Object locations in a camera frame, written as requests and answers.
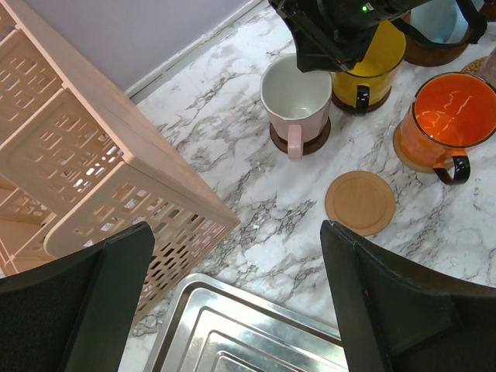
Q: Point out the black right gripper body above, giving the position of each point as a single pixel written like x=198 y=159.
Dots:
x=334 y=36

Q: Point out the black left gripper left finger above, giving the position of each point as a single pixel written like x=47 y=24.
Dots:
x=75 y=313

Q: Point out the white pink mug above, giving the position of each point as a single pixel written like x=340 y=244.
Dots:
x=297 y=103

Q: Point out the light brown wooden coaster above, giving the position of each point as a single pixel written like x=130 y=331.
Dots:
x=419 y=152

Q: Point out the white blue mug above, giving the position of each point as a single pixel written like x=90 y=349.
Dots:
x=440 y=21

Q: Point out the pink maroon mug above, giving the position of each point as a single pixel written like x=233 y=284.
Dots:
x=487 y=70

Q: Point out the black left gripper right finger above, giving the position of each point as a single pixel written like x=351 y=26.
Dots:
x=396 y=315

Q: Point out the silver metal tray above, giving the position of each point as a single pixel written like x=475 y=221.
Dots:
x=213 y=326

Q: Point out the orange metallic cup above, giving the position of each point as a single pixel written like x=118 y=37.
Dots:
x=456 y=110

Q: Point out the woven rattan coaster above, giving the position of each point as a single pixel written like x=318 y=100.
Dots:
x=476 y=67

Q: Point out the brown ringed wooden saucer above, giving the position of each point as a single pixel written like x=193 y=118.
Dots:
x=424 y=56

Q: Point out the peach plastic file organizer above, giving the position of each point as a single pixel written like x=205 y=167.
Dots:
x=80 y=162

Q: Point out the yellow black mug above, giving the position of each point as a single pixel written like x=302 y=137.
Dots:
x=373 y=77

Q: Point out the light beech wooden coaster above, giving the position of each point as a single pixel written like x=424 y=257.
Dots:
x=361 y=201

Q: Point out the dark walnut coaster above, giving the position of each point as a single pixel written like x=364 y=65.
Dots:
x=308 y=147

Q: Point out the dark brown wooden coaster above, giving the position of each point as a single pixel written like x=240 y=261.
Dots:
x=351 y=110

